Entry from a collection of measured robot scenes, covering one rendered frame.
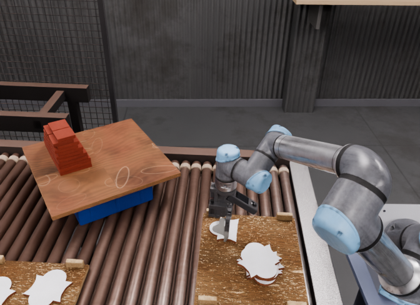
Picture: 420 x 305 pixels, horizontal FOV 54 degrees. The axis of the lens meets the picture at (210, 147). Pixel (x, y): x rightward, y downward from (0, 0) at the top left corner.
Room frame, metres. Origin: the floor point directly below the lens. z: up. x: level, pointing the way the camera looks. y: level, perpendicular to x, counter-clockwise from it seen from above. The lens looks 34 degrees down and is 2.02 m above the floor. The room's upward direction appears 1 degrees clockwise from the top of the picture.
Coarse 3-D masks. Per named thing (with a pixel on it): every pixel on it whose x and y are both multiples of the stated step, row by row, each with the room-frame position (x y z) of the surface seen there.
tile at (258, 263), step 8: (248, 248) 0.94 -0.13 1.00; (256, 248) 0.94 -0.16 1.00; (264, 248) 0.94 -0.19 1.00; (248, 256) 0.90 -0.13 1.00; (256, 256) 0.90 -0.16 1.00; (264, 256) 0.91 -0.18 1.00; (240, 264) 0.87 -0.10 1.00; (248, 264) 0.87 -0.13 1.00; (256, 264) 0.87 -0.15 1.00; (264, 264) 0.87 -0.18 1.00; (272, 264) 0.87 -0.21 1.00; (248, 272) 0.85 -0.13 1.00; (256, 272) 0.84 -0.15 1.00; (264, 272) 0.84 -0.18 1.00; (272, 272) 0.84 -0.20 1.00; (264, 280) 0.82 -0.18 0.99
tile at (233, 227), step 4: (232, 220) 1.13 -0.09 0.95; (236, 220) 1.13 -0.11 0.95; (212, 224) 1.10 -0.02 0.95; (216, 224) 1.10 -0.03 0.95; (224, 224) 1.10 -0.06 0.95; (232, 224) 1.11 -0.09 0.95; (236, 224) 1.11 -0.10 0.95; (232, 228) 1.09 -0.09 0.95; (236, 228) 1.09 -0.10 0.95; (212, 232) 1.06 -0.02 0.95; (232, 232) 1.06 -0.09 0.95; (236, 232) 1.07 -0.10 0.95; (216, 236) 1.05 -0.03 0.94; (220, 236) 1.04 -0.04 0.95; (232, 236) 1.05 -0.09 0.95; (220, 240) 1.03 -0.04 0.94; (228, 240) 1.03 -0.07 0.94; (232, 240) 1.03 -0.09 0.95
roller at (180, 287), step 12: (192, 168) 1.49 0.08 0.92; (192, 180) 1.40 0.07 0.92; (192, 192) 1.32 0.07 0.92; (192, 204) 1.24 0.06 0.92; (192, 216) 1.18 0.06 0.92; (192, 228) 1.12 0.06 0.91; (180, 252) 1.00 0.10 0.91; (180, 264) 0.94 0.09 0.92; (180, 276) 0.89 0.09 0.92; (180, 288) 0.84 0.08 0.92; (180, 300) 0.80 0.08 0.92
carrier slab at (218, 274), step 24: (240, 216) 1.16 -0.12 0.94; (264, 216) 1.17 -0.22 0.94; (216, 240) 1.04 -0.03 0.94; (240, 240) 1.04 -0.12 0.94; (264, 240) 1.04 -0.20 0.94; (288, 240) 1.05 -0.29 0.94; (216, 264) 0.93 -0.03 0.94; (288, 264) 0.93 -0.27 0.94; (216, 288) 0.83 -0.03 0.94; (240, 288) 0.83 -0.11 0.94; (264, 288) 0.84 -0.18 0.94; (288, 288) 0.84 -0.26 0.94
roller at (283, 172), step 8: (280, 168) 1.51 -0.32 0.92; (280, 176) 1.46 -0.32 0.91; (288, 176) 1.45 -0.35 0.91; (288, 184) 1.39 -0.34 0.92; (288, 192) 1.33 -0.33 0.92; (288, 200) 1.28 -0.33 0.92; (288, 208) 1.24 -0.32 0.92; (296, 224) 1.15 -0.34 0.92; (304, 264) 0.96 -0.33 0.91; (304, 272) 0.92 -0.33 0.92
